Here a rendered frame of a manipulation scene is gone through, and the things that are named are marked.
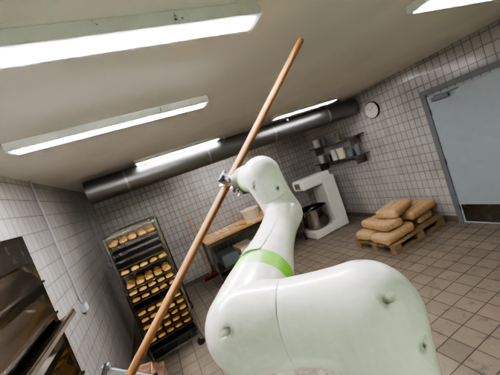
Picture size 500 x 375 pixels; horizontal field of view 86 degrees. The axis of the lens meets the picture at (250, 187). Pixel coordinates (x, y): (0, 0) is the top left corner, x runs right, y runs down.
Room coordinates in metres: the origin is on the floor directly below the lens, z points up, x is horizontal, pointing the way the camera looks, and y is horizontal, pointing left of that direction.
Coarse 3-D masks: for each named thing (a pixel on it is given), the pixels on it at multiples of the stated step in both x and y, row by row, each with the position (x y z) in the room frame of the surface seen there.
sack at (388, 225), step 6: (366, 222) 4.41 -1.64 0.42; (372, 222) 4.27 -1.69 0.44; (378, 222) 4.16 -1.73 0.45; (384, 222) 4.05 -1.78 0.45; (390, 222) 4.01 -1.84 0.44; (396, 222) 4.01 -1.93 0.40; (402, 222) 4.03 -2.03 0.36; (372, 228) 4.28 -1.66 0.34; (378, 228) 4.14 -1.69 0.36; (384, 228) 4.01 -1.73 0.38; (390, 228) 3.98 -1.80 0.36
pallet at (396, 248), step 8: (432, 216) 4.38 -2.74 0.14; (440, 216) 4.27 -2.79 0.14; (416, 224) 4.30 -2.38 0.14; (424, 224) 4.19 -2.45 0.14; (440, 224) 4.23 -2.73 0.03; (416, 232) 4.02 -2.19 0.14; (424, 232) 4.18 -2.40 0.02; (360, 240) 4.47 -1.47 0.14; (368, 240) 4.35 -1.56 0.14; (400, 240) 3.94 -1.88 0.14; (416, 240) 4.01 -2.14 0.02; (376, 248) 4.17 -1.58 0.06; (392, 248) 3.88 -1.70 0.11; (400, 248) 3.88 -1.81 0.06
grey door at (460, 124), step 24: (480, 72) 3.39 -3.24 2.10; (432, 96) 3.98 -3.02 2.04; (456, 96) 3.71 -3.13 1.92; (480, 96) 3.47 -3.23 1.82; (432, 120) 4.06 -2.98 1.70; (456, 120) 3.79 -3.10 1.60; (480, 120) 3.53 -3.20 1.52; (456, 144) 3.87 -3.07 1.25; (480, 144) 3.61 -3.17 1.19; (456, 168) 3.96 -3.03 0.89; (480, 168) 3.68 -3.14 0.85; (456, 192) 4.06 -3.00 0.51; (480, 192) 3.76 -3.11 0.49; (480, 216) 3.84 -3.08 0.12
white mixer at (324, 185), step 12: (300, 180) 5.92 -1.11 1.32; (312, 180) 5.82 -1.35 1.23; (324, 180) 5.90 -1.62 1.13; (324, 192) 5.93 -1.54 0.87; (336, 192) 5.97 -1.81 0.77; (312, 204) 5.99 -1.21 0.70; (324, 204) 6.01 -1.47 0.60; (336, 204) 5.93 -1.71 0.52; (312, 216) 5.69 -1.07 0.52; (324, 216) 5.71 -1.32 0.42; (336, 216) 5.89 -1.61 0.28; (312, 228) 5.78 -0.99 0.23; (324, 228) 5.73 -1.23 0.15; (336, 228) 5.84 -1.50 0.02
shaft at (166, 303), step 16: (288, 64) 1.25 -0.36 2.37; (272, 96) 1.20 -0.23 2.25; (256, 128) 1.15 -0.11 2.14; (240, 160) 1.11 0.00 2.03; (224, 192) 1.06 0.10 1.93; (208, 224) 1.03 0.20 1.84; (192, 256) 0.99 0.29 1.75; (176, 288) 0.96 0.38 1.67; (160, 320) 0.92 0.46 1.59; (144, 352) 0.89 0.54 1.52
